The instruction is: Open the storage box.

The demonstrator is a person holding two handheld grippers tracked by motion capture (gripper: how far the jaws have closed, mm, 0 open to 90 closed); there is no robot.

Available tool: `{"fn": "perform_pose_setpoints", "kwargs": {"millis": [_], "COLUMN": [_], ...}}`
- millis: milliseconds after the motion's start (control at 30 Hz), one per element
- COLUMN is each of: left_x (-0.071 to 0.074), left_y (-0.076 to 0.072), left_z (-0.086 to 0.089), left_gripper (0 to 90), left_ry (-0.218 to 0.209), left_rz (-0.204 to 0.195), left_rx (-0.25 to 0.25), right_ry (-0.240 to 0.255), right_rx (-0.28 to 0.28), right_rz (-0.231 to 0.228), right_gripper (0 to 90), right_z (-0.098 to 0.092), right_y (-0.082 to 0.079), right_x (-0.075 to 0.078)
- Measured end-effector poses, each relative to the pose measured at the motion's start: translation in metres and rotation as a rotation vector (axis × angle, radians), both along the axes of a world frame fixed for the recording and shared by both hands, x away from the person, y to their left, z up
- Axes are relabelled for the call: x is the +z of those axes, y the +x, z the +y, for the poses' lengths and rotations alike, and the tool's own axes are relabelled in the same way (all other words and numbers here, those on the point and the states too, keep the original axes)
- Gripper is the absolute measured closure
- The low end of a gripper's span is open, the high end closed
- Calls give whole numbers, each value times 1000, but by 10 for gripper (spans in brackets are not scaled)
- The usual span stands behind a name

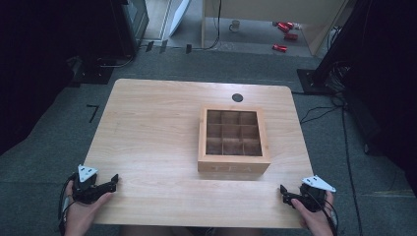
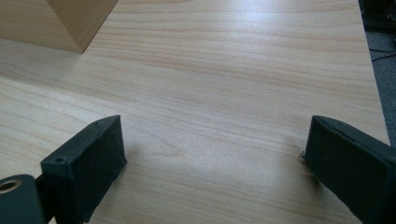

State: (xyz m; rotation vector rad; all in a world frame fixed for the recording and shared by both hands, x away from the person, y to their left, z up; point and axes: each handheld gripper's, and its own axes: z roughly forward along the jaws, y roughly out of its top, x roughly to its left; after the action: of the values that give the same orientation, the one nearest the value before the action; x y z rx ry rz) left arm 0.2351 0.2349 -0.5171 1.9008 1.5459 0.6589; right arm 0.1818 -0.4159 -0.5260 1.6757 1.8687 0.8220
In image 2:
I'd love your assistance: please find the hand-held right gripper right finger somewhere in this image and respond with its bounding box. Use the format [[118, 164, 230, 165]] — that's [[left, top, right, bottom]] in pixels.
[[302, 115, 396, 224]]

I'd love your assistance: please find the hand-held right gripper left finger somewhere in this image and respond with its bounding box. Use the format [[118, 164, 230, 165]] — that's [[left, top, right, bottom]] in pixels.
[[40, 114, 128, 224]]

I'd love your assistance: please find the light wooden box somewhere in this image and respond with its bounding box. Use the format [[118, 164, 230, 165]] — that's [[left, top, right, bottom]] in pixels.
[[0, 0, 120, 53]]

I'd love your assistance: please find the dark equipment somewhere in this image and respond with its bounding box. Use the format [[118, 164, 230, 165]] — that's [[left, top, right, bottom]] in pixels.
[[358, 0, 396, 32]]

